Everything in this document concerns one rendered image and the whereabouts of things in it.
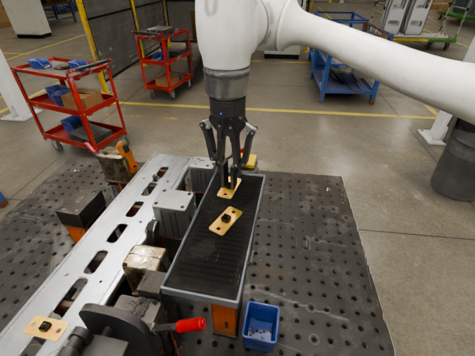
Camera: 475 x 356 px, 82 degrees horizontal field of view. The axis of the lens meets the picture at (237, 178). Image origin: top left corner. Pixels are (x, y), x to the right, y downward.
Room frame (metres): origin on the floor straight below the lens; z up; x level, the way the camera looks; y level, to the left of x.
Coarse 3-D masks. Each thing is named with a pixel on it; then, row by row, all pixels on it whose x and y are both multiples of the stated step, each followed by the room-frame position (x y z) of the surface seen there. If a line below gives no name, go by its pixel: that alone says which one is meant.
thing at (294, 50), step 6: (300, 0) 6.64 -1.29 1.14; (306, 0) 6.64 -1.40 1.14; (300, 6) 6.64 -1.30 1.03; (288, 48) 6.65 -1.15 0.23; (294, 48) 6.64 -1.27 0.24; (264, 54) 6.75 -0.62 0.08; (270, 54) 6.73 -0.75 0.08; (276, 54) 6.71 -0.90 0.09; (282, 54) 6.70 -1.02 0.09; (288, 54) 6.68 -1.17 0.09; (294, 54) 6.67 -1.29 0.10
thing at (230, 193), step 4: (228, 180) 0.58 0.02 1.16; (240, 180) 0.58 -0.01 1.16; (228, 184) 0.55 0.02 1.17; (224, 188) 0.54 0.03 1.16; (228, 188) 0.54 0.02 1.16; (236, 188) 0.54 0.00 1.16; (220, 192) 0.53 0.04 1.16; (224, 192) 0.53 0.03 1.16; (228, 192) 0.53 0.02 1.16; (232, 192) 0.53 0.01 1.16; (220, 196) 0.51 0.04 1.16; (224, 196) 0.51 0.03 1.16; (228, 196) 0.51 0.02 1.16; (232, 196) 0.51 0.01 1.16
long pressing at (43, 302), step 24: (144, 168) 0.86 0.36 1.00; (168, 168) 0.86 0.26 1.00; (120, 192) 0.73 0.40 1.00; (120, 216) 0.61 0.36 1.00; (144, 216) 0.61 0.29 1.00; (96, 240) 0.51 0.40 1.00; (120, 240) 0.51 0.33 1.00; (144, 240) 0.51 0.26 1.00; (72, 264) 0.43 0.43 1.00; (120, 264) 0.43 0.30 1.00; (48, 288) 0.37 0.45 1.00; (96, 288) 0.37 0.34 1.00; (24, 312) 0.31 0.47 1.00; (48, 312) 0.31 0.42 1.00; (72, 312) 0.31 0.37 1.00; (0, 336) 0.26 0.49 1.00; (24, 336) 0.26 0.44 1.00
